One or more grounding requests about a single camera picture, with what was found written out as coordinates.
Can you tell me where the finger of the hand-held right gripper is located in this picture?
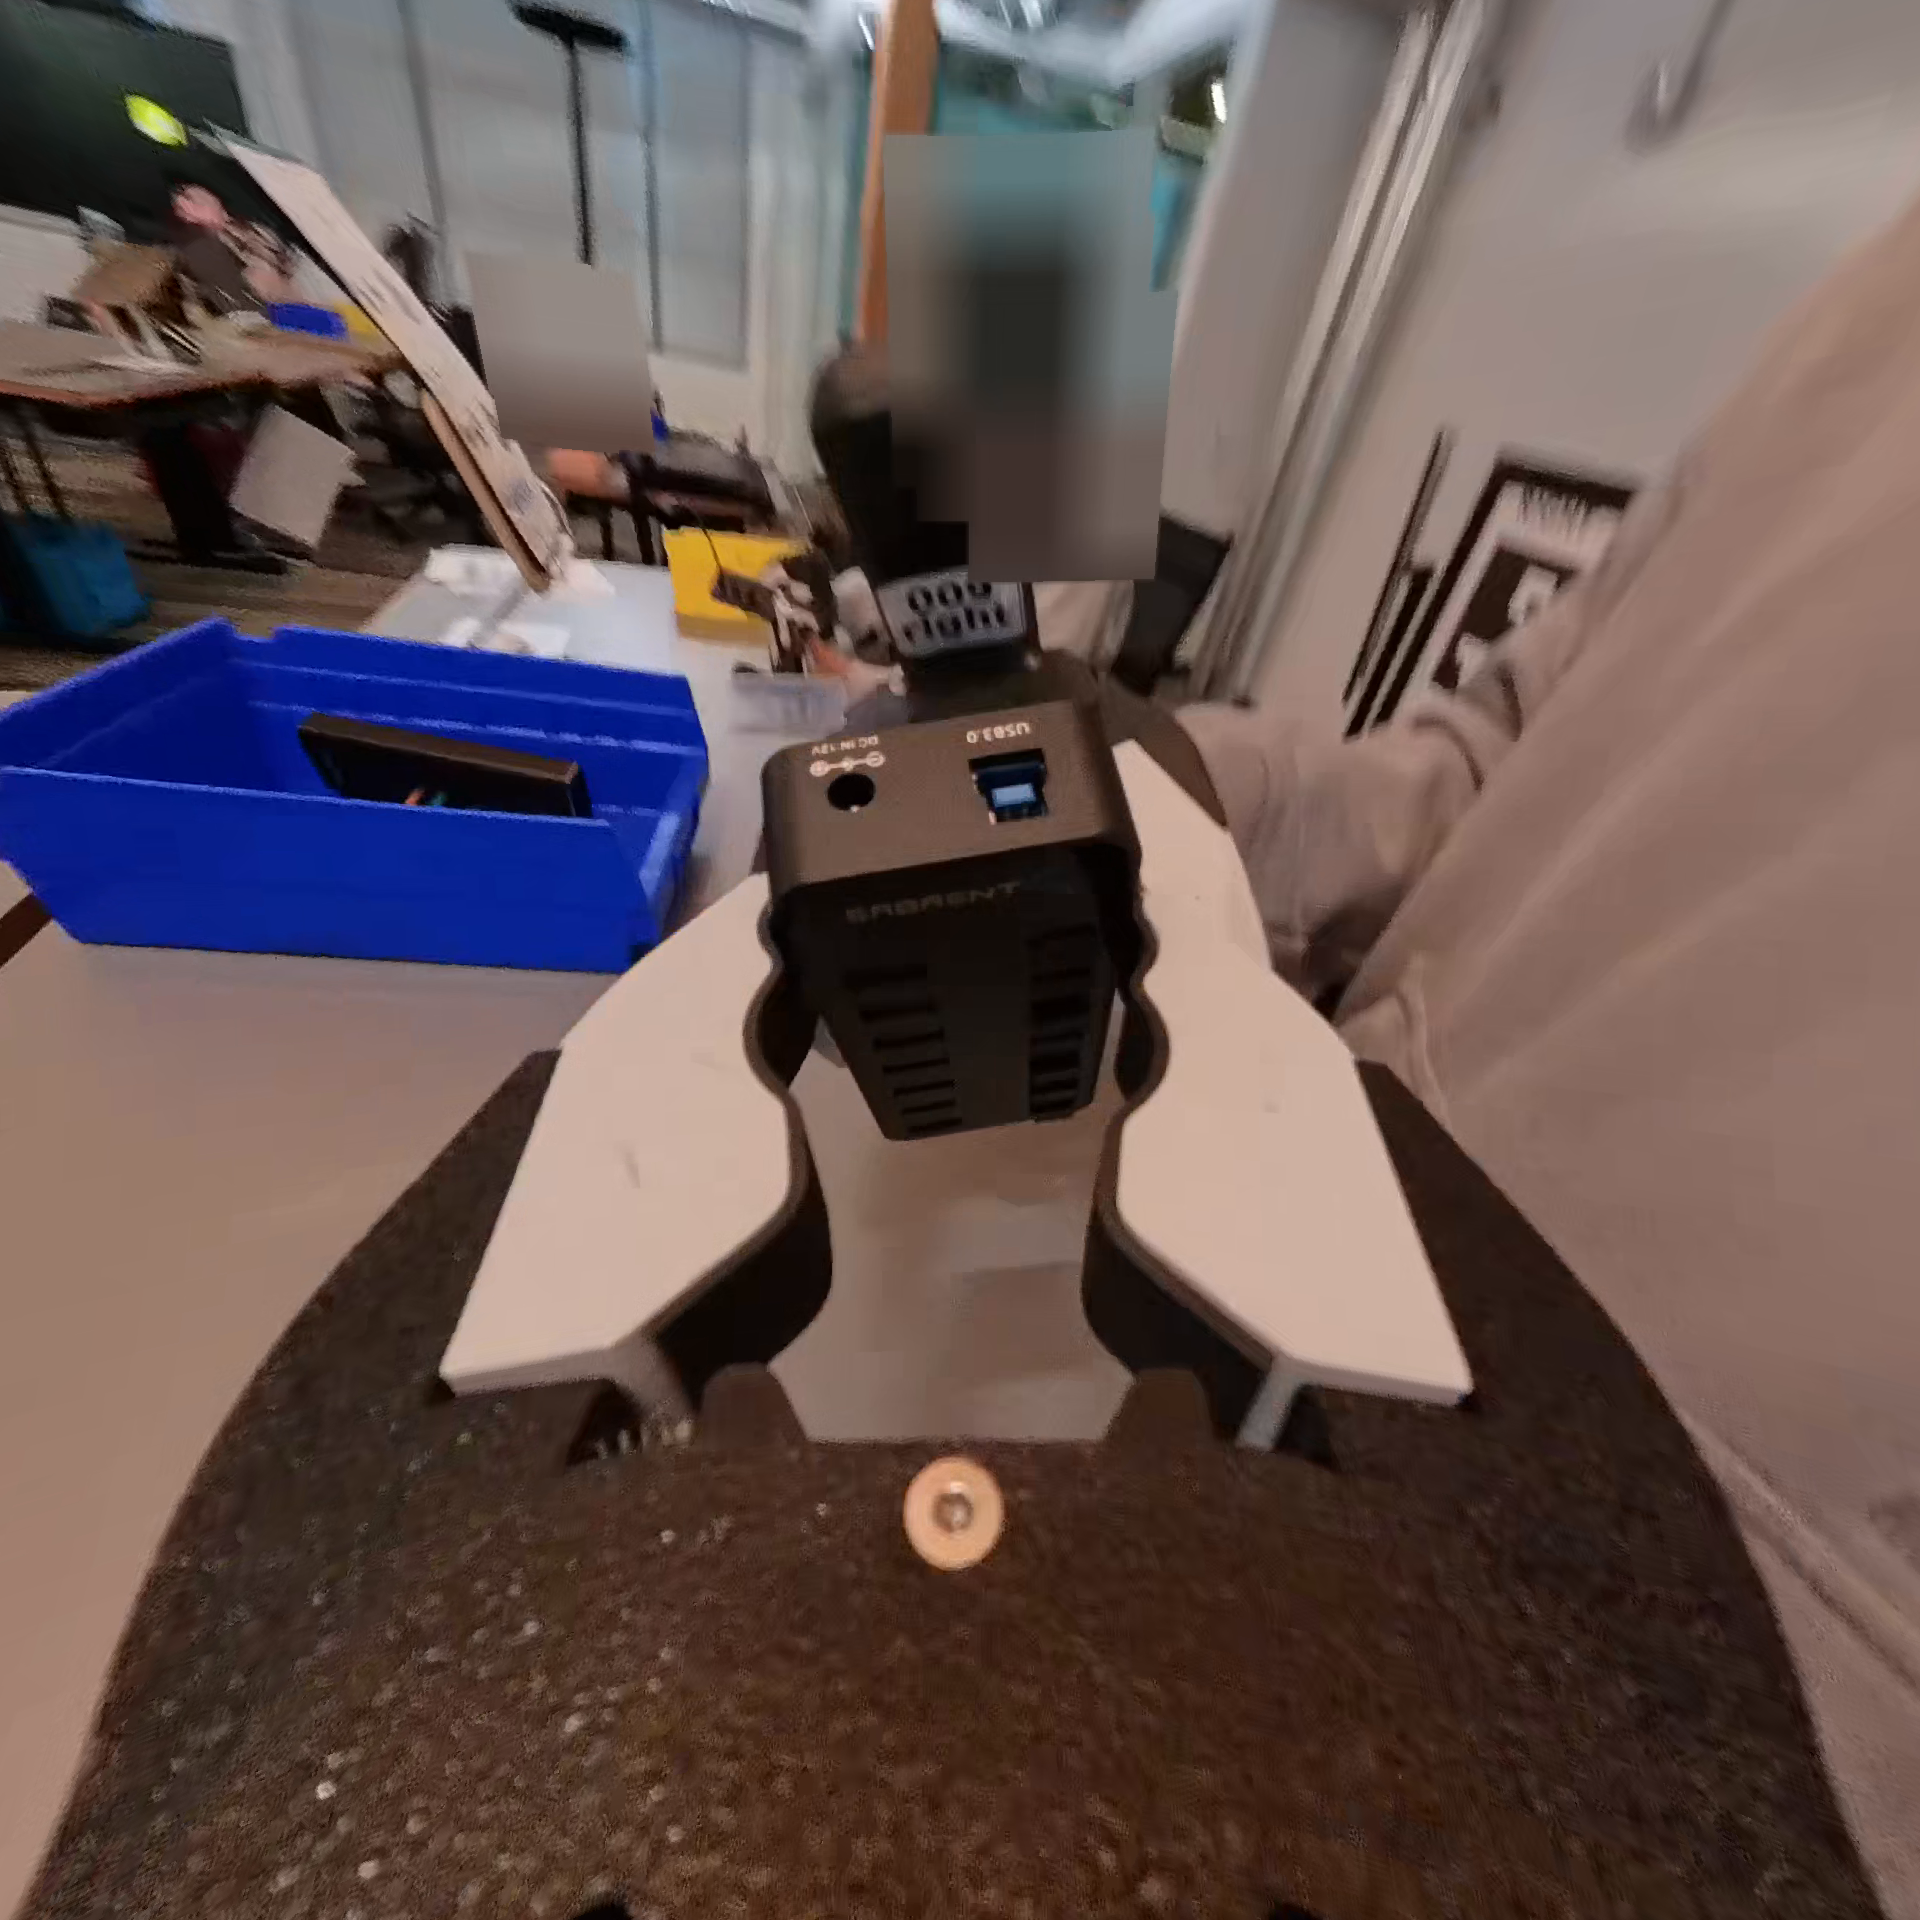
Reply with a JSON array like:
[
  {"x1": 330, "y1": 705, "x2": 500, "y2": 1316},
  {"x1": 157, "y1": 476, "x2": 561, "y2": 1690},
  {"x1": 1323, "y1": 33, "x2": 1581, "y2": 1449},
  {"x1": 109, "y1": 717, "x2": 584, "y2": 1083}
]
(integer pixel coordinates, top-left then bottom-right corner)
[{"x1": 1114, "y1": 705, "x2": 1250, "y2": 914}]

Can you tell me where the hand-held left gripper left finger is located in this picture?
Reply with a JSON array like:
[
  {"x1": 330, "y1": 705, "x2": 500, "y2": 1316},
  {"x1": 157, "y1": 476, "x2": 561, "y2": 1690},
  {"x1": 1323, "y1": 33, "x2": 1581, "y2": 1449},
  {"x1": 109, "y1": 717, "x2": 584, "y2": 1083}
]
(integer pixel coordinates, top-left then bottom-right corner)
[{"x1": 440, "y1": 874, "x2": 837, "y2": 1430}]

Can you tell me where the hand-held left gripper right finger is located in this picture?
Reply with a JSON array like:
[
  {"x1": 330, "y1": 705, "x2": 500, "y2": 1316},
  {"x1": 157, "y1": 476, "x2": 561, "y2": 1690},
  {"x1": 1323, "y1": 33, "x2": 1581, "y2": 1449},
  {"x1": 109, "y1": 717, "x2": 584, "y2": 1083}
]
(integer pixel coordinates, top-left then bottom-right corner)
[{"x1": 1092, "y1": 885, "x2": 1474, "y2": 1452}]

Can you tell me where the black usb hub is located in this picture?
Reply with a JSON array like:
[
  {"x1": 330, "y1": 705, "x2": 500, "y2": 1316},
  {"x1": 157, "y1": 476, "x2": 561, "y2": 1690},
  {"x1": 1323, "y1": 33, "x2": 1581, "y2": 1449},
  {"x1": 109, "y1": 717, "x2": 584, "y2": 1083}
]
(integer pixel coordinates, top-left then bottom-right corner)
[{"x1": 759, "y1": 700, "x2": 1145, "y2": 1142}]

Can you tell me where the person's right forearm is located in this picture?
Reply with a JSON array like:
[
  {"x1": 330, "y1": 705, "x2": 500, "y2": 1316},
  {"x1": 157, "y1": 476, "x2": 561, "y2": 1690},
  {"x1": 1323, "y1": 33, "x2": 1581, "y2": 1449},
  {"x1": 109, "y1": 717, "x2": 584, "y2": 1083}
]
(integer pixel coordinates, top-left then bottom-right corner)
[{"x1": 1177, "y1": 632, "x2": 1697, "y2": 1021}]

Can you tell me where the clear plastic container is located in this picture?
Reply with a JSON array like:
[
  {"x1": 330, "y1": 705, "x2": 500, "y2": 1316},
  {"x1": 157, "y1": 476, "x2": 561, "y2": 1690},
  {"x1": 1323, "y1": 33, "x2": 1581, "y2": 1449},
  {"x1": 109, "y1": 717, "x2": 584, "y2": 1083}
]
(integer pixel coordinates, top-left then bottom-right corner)
[{"x1": 729, "y1": 667, "x2": 850, "y2": 731}]

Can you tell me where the yellow plastic bin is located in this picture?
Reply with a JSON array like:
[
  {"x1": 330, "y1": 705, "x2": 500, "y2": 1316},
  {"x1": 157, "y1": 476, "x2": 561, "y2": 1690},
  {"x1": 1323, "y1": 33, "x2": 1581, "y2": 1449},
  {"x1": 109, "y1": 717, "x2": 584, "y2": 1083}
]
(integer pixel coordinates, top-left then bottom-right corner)
[{"x1": 664, "y1": 525, "x2": 816, "y2": 642}]

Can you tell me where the blue plastic bin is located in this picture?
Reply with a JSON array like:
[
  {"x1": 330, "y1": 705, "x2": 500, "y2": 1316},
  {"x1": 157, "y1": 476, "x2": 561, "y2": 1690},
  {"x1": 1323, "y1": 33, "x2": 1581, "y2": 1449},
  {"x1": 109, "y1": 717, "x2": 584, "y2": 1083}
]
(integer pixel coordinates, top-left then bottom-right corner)
[{"x1": 0, "y1": 617, "x2": 711, "y2": 973}]

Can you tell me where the person's grey sweater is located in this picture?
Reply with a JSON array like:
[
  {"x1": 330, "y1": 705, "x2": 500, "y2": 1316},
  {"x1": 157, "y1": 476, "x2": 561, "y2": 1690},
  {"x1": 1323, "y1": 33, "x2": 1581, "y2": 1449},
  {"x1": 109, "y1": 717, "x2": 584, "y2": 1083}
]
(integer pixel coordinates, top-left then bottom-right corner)
[{"x1": 1335, "y1": 225, "x2": 1920, "y2": 1920}]

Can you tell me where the cardboard board with papers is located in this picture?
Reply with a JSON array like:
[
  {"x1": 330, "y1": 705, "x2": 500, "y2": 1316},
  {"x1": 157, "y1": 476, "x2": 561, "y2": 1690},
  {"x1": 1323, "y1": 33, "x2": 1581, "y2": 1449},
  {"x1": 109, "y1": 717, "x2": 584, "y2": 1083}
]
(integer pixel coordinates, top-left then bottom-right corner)
[{"x1": 221, "y1": 133, "x2": 577, "y2": 596}]

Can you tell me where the blue bag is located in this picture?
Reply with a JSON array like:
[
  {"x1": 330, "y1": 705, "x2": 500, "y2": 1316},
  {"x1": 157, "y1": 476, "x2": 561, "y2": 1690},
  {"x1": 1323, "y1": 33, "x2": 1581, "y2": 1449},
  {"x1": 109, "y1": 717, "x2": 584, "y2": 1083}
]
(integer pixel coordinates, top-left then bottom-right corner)
[{"x1": 0, "y1": 510, "x2": 154, "y2": 648}]

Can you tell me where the cluttered wooden table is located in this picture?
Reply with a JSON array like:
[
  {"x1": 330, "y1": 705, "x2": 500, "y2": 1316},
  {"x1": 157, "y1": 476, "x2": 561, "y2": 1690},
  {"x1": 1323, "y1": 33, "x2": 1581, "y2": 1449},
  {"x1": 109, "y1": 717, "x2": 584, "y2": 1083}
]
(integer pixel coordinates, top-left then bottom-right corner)
[{"x1": 0, "y1": 317, "x2": 405, "y2": 413}]

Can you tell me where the black framed wall picture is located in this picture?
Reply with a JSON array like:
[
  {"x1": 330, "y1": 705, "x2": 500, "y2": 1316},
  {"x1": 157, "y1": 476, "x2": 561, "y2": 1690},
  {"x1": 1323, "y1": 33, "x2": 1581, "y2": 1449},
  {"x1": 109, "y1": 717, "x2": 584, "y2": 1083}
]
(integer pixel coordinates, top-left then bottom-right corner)
[
  {"x1": 1428, "y1": 449, "x2": 1642, "y2": 694},
  {"x1": 1340, "y1": 432, "x2": 1455, "y2": 740}
]

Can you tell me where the black device with coloured wires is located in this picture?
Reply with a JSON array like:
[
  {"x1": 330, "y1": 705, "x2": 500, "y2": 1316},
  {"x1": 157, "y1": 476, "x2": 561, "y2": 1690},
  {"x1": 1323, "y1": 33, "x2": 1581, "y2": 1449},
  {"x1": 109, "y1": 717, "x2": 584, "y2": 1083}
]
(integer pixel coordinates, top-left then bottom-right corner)
[{"x1": 297, "y1": 712, "x2": 593, "y2": 820}]

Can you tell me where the clear plastic bag with cable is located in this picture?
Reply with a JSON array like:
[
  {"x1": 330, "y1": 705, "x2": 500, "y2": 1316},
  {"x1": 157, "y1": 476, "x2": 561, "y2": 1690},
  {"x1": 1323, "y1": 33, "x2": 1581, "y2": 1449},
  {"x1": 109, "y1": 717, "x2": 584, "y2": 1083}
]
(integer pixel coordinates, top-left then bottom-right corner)
[{"x1": 443, "y1": 587, "x2": 577, "y2": 657}]

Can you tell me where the wooden post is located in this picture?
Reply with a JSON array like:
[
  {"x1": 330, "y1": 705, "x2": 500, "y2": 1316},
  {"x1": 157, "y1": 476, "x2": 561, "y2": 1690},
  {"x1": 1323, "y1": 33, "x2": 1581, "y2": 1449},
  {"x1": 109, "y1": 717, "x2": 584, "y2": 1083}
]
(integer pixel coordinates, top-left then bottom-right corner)
[{"x1": 853, "y1": 0, "x2": 941, "y2": 360}]

